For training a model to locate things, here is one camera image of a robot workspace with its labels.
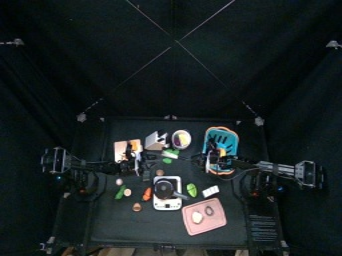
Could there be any green toy pepper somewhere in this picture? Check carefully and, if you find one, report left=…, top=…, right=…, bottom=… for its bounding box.
left=113, top=184, right=128, bottom=201

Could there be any green toy avocado half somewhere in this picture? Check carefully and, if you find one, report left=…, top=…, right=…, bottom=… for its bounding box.
left=185, top=182, right=199, bottom=198

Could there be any white toy stove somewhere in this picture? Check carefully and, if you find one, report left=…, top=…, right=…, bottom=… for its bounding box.
left=152, top=175, right=184, bottom=212

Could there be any purple toy food piece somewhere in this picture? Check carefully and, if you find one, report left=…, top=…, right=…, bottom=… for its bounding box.
left=172, top=133, right=184, bottom=148

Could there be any black toy frying pan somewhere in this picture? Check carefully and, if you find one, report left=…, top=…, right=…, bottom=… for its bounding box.
left=152, top=179, right=189, bottom=201

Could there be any white text label sticker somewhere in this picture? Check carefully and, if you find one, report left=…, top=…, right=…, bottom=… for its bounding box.
left=248, top=214, right=278, bottom=244

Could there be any green leafy toy vegetable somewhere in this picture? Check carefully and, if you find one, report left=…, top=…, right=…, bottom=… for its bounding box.
left=161, top=148, right=181, bottom=160

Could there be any white wooden knife holder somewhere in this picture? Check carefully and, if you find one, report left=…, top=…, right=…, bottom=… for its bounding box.
left=143, top=130, right=169, bottom=152

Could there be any white rectangular block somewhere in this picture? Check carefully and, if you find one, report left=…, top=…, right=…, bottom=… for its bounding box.
left=200, top=185, right=220, bottom=199

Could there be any pale yellow toy slice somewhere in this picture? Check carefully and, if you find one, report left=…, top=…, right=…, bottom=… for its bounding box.
left=191, top=211, right=204, bottom=225

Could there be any pink cutting board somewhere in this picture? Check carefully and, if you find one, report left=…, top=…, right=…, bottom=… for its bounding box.
left=180, top=197, right=228, bottom=237

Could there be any orange toy carrot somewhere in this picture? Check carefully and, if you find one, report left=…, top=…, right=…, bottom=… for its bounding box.
left=141, top=187, right=153, bottom=202

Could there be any orange box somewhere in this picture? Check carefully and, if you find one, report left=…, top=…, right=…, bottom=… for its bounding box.
left=112, top=138, right=144, bottom=164

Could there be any teal basket with orange rim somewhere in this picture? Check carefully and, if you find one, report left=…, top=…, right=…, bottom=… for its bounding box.
left=201, top=125, right=240, bottom=177

